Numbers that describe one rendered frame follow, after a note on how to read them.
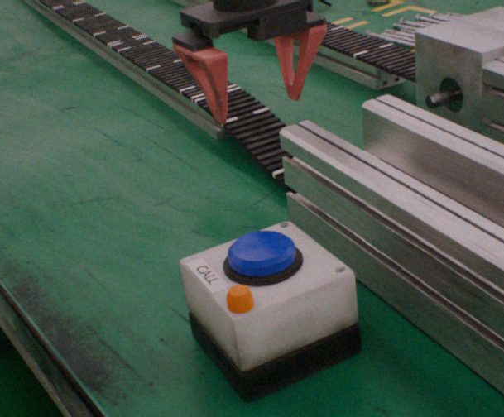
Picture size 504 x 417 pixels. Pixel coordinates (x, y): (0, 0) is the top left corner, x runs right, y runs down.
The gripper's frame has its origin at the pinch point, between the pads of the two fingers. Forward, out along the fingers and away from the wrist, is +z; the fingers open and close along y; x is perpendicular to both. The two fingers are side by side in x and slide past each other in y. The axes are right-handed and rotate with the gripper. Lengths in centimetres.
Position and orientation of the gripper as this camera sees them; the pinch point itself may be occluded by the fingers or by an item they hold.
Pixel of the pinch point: (256, 102)
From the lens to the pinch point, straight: 75.5
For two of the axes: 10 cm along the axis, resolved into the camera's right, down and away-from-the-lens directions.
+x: -5.0, -3.6, 7.9
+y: 8.6, -3.2, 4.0
